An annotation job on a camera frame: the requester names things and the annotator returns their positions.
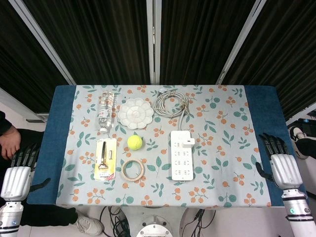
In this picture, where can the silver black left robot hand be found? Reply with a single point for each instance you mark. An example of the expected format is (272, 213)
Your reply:
(16, 182)

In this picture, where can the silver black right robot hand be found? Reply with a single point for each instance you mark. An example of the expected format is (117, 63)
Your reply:
(286, 171)

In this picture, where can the small white plug adapter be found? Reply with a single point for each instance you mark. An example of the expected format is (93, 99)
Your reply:
(188, 142)

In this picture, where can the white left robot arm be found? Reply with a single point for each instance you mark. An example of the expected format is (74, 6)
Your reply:
(10, 217)

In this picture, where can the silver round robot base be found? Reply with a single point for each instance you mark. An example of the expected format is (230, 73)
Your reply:
(154, 229)

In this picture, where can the floral grey tablecloth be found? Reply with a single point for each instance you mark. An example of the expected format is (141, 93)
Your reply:
(209, 118)

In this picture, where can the white power strip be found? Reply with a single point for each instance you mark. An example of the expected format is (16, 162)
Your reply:
(181, 160)

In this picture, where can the black trouser leg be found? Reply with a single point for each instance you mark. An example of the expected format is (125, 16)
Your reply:
(308, 148)

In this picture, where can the black and white sneaker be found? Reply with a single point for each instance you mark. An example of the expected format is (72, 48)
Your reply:
(297, 138)

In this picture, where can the bystander in black clothes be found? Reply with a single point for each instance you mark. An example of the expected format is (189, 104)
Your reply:
(49, 216)

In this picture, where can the black device with blue light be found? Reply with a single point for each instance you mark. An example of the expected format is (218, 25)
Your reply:
(307, 126)

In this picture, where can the blue table cover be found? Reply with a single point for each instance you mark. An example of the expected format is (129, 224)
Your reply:
(54, 148)

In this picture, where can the razor in yellow blister pack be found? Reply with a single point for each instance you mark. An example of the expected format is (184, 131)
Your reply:
(105, 158)

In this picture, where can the clear plastic water bottle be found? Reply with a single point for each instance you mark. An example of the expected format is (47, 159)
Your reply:
(106, 111)

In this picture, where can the beige tape roll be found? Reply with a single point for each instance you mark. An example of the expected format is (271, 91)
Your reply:
(133, 178)

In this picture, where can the black curtain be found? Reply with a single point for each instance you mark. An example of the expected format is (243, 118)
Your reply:
(19, 61)
(284, 49)
(197, 37)
(98, 37)

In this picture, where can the yellow tennis ball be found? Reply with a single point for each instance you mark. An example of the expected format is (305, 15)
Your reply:
(134, 142)

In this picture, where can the white flower-shaped paint palette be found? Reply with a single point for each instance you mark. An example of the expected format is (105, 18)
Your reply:
(135, 113)

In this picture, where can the grey metal frame rail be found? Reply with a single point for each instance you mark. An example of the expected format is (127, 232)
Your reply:
(22, 103)
(301, 112)

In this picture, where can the grey metal frame post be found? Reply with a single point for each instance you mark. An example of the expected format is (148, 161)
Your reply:
(42, 39)
(239, 42)
(153, 37)

